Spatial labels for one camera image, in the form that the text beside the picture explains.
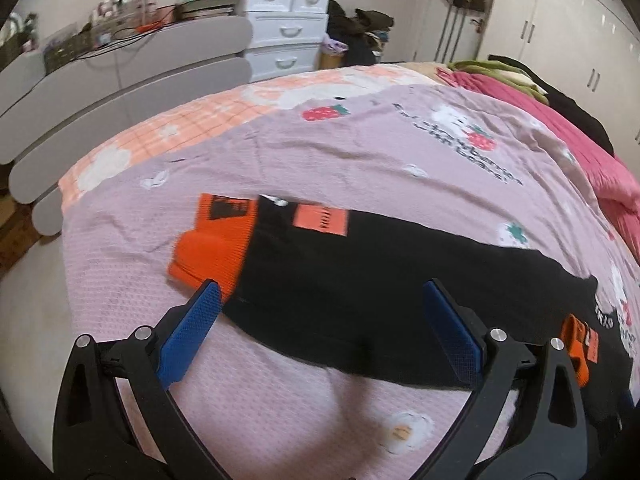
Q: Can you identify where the green blanket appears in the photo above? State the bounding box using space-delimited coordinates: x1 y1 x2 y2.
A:
447 59 548 106

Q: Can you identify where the pink printed bedspread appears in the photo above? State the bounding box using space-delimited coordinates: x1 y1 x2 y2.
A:
57 62 640 466

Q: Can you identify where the white door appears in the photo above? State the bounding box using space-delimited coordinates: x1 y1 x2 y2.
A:
415 0 501 63

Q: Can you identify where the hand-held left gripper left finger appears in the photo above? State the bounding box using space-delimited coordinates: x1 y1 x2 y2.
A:
52 279 231 480

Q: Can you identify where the clear plastic organiser box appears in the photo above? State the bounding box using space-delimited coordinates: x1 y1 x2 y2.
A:
90 0 161 32

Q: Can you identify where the black and orange small top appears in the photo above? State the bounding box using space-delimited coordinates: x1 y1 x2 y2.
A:
167 192 637 441

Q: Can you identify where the pink quilt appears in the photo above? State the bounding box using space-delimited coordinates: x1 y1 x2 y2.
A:
437 67 640 256

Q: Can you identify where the pile of dark clothes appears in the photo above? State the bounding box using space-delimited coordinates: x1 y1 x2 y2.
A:
325 0 396 68

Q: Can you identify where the white wardrobe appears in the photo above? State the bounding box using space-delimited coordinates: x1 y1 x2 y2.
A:
475 0 640 161

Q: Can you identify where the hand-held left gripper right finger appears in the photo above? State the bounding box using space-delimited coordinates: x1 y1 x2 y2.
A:
422 279 588 480

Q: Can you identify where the black cloth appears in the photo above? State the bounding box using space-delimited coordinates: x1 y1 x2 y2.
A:
487 54 613 148

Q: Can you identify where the white drawer cabinet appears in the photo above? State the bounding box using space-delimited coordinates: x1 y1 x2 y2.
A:
235 0 331 83

